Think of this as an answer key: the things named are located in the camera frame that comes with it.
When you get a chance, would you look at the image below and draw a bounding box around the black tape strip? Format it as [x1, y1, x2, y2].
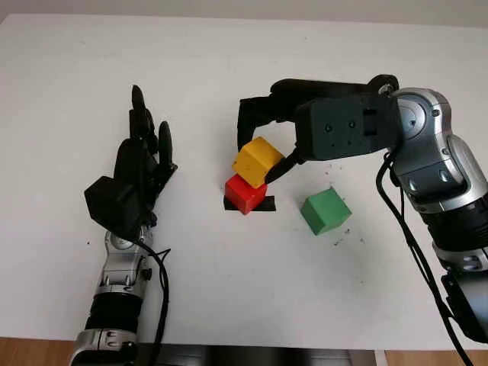
[222, 194, 276, 213]

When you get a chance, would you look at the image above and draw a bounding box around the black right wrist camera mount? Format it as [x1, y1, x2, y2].
[295, 93, 403, 161]

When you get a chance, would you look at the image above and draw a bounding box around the dark robot torso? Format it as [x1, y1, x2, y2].
[136, 345, 377, 366]

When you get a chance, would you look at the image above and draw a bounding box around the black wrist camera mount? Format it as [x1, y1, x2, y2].
[295, 93, 403, 161]
[83, 175, 149, 239]

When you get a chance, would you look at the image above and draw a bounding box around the red wooden cube block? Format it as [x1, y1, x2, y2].
[224, 174, 268, 216]

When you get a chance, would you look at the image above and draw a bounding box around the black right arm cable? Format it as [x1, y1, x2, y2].
[375, 150, 474, 366]

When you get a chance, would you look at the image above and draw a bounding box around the green wooden cube block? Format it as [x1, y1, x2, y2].
[299, 186, 352, 236]

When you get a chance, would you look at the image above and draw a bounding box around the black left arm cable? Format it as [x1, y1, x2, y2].
[136, 236, 172, 366]

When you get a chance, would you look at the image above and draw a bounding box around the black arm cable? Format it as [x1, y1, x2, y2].
[136, 236, 172, 366]
[375, 150, 474, 366]

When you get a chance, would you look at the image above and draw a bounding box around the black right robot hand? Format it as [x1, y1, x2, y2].
[236, 74, 401, 186]

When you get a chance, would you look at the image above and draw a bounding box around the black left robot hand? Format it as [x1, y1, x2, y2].
[114, 84, 179, 228]

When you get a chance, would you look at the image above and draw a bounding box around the yellow wooden cube block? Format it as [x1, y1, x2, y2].
[232, 136, 286, 188]

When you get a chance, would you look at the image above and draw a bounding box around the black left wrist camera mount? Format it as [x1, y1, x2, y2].
[83, 175, 149, 239]

